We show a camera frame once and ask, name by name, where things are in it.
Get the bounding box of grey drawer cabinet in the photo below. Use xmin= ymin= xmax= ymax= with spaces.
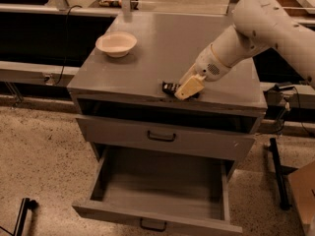
xmin=68 ymin=12 xmax=267 ymax=174

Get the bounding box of grey metal rail shelf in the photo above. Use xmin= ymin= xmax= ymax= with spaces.
xmin=0 ymin=61 xmax=79 ymax=88

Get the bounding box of black upper drawer handle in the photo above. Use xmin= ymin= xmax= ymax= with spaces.
xmin=147 ymin=131 xmax=176 ymax=143

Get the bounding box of black power adapter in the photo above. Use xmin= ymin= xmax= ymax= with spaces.
xmin=275 ymin=82 xmax=294 ymax=91

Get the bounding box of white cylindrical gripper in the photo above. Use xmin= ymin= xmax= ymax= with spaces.
xmin=174 ymin=44 xmax=231 ymax=100

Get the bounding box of brown cardboard box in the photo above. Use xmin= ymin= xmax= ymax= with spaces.
xmin=288 ymin=161 xmax=315 ymax=236

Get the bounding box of black power cable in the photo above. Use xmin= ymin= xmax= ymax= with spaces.
xmin=52 ymin=4 xmax=84 ymax=87

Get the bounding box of black metal stand right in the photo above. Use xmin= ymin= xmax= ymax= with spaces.
xmin=270 ymin=138 xmax=291 ymax=210

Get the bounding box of grey open lower drawer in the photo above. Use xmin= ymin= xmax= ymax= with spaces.
xmin=73 ymin=147 xmax=242 ymax=236

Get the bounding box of black lower drawer handle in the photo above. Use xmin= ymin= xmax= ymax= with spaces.
xmin=140 ymin=218 xmax=167 ymax=232

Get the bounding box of black drawer handle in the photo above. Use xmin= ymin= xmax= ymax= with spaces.
xmin=147 ymin=131 xmax=176 ymax=143
xmin=140 ymin=218 xmax=167 ymax=232

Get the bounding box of black metal stand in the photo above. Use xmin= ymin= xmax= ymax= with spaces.
xmin=270 ymin=138 xmax=291 ymax=210
xmin=13 ymin=198 xmax=38 ymax=236

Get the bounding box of white ceramic bowl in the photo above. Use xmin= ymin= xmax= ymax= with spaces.
xmin=95 ymin=31 xmax=137 ymax=58

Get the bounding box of grey upper drawer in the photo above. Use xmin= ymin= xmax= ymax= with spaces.
xmin=77 ymin=115 xmax=254 ymax=161

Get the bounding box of black rxbar chocolate bar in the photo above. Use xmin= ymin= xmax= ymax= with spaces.
xmin=161 ymin=81 xmax=201 ymax=100

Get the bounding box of black metal stand left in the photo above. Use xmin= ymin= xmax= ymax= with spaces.
xmin=13 ymin=198 xmax=38 ymax=236

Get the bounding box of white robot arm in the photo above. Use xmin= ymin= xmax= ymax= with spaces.
xmin=175 ymin=0 xmax=315 ymax=100

